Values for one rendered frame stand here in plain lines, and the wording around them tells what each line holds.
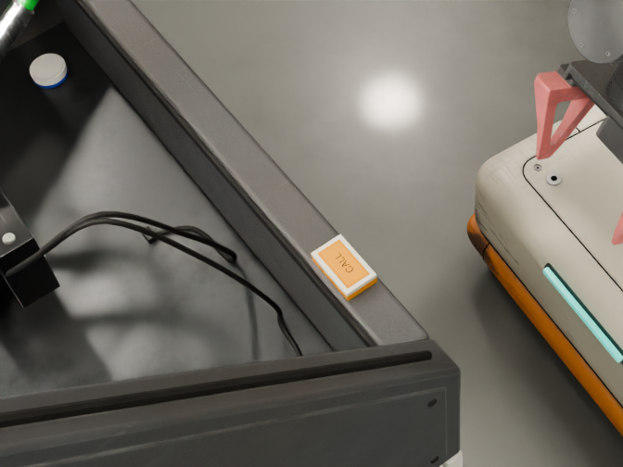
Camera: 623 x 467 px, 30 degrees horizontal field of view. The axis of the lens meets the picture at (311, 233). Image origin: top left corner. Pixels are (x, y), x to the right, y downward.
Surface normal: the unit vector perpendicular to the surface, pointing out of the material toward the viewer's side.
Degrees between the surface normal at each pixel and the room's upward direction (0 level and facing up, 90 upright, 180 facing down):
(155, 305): 0
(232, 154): 0
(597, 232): 0
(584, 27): 63
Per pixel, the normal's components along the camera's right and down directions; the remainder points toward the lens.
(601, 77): 0.30, -0.69
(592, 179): -0.11, -0.55
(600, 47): -0.82, 0.16
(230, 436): 0.57, 0.65
